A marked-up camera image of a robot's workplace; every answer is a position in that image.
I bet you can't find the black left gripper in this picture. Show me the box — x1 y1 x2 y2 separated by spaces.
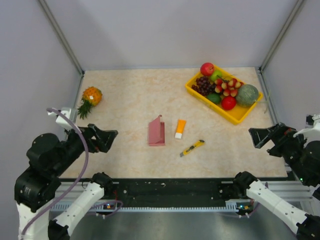
52 121 118 175

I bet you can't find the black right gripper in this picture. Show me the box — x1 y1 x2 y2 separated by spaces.
248 120 313 184

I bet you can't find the pink express box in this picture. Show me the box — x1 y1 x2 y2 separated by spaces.
148 114 166 147

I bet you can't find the yellow utility knife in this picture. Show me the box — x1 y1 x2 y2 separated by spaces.
179 139 205 157

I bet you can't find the orange white cream tube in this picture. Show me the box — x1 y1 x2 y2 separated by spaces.
174 119 187 140

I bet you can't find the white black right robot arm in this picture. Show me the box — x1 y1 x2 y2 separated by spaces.
233 122 320 240

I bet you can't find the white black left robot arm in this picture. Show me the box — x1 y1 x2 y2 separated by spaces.
14 124 119 240

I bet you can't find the yellow plastic tray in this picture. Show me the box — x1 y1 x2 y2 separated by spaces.
185 62 263 125

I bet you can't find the orange toy pineapple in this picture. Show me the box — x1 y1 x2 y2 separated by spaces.
77 86 103 120

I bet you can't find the green netted melon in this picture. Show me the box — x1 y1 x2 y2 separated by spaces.
236 84 259 107

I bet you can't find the red tomato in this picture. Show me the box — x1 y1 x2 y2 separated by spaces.
220 96 237 111

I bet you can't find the red-yellow cherry bunch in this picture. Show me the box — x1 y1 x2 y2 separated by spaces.
214 78 244 97

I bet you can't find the green lime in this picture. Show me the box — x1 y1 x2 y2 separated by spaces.
206 93 222 105

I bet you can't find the green apple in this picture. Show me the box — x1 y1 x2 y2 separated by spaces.
209 70 223 82

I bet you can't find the dark purple grape bunch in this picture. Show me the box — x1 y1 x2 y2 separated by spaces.
191 76 216 97

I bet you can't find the red apple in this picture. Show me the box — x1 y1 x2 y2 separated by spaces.
200 62 215 77

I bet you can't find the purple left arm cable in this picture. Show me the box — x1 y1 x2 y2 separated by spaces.
20 107 124 238

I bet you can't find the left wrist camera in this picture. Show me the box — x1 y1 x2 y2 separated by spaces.
47 107 78 131

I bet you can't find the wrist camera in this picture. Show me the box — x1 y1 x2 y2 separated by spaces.
293 114 320 139
47 107 78 131

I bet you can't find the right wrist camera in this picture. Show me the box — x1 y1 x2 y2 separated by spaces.
293 114 320 139

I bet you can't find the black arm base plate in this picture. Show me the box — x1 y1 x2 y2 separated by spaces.
59 177 264 208

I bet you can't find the white slotted cable duct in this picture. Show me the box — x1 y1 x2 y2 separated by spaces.
50 198 253 213

